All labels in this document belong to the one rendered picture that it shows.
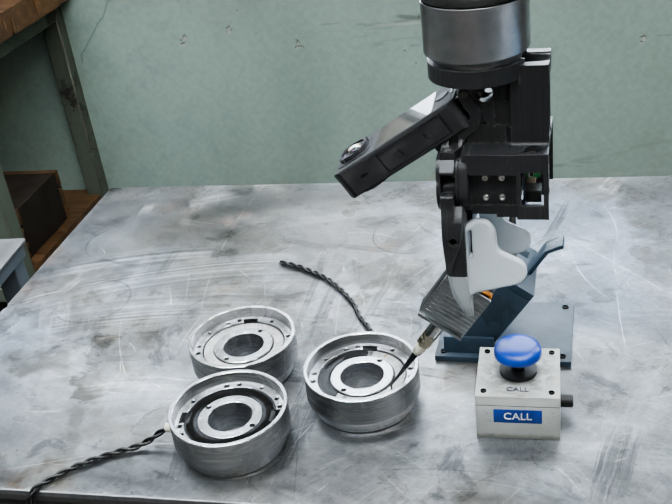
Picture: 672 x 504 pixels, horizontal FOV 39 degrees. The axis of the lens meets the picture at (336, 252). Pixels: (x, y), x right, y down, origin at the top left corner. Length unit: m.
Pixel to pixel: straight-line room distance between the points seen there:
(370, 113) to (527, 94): 1.82
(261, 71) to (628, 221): 1.53
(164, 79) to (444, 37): 1.99
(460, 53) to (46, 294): 0.67
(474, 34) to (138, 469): 0.47
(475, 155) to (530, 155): 0.04
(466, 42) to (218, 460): 0.40
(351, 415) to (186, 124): 1.88
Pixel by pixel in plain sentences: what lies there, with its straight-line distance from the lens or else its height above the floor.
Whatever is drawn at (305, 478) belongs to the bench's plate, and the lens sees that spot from 0.81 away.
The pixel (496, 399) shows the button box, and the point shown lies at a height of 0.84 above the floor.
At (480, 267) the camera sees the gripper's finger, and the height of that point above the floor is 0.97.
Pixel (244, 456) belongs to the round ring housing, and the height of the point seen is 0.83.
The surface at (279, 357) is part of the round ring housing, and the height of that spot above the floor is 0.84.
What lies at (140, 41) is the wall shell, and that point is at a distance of 2.60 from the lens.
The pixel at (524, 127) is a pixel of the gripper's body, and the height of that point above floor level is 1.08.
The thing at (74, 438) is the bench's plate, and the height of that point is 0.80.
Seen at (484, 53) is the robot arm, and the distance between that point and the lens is 0.65.
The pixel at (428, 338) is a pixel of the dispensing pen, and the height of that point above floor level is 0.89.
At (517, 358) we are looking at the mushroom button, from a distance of 0.80.
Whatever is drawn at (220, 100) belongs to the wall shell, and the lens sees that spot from 2.58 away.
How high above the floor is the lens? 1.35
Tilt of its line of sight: 29 degrees down
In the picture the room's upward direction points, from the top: 8 degrees counter-clockwise
